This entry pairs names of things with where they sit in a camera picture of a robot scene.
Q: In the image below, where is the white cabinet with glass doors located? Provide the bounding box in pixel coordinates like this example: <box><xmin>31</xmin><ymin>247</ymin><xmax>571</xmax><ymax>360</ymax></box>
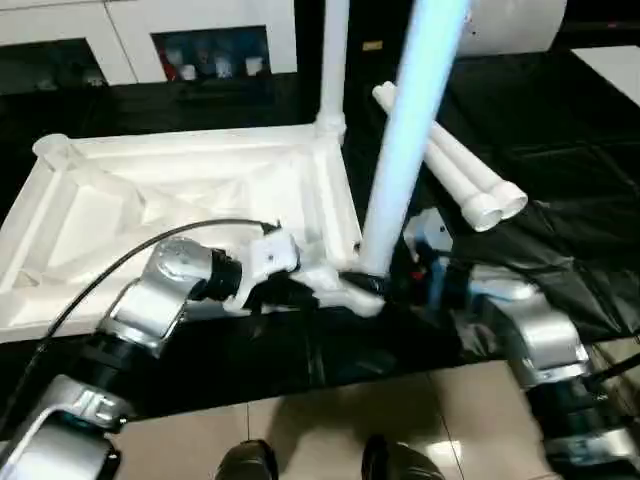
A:
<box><xmin>0</xmin><ymin>0</ymin><xmax>300</xmax><ymax>97</ymax></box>

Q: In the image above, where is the white plastic table leg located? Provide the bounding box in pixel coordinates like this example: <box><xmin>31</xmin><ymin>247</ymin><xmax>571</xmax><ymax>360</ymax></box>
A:
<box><xmin>359</xmin><ymin>0</ymin><xmax>475</xmax><ymax>277</ymax></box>
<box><xmin>382</xmin><ymin>81</ymin><xmax>531</xmax><ymax>222</ymax></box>
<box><xmin>372</xmin><ymin>84</ymin><xmax>505</xmax><ymax>235</ymax></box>
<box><xmin>314</xmin><ymin>0</ymin><xmax>350</xmax><ymax>145</ymax></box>

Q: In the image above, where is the black work mat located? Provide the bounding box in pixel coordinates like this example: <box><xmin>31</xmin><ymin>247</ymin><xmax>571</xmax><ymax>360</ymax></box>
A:
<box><xmin>0</xmin><ymin>47</ymin><xmax>640</xmax><ymax>419</ymax></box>

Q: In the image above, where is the grey cushion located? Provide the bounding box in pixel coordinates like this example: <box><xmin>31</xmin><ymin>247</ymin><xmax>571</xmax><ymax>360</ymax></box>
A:
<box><xmin>453</xmin><ymin>0</ymin><xmax>570</xmax><ymax>60</ymax></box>

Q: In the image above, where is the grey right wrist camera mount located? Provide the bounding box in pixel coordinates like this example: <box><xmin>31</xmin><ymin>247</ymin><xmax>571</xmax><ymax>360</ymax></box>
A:
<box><xmin>403</xmin><ymin>208</ymin><xmax>457</xmax><ymax>307</ymax></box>

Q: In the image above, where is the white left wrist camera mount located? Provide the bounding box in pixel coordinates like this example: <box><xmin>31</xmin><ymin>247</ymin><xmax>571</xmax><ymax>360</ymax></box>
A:
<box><xmin>226</xmin><ymin>231</ymin><xmax>305</xmax><ymax>315</ymax></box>

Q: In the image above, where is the white plastic table top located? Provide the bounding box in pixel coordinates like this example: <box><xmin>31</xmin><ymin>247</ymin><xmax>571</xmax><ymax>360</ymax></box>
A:
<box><xmin>0</xmin><ymin>123</ymin><xmax>387</xmax><ymax>345</ymax></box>

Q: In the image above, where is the black sofa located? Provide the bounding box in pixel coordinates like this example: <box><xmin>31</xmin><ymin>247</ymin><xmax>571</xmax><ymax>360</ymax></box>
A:
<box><xmin>294</xmin><ymin>0</ymin><xmax>640</xmax><ymax>66</ymax></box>

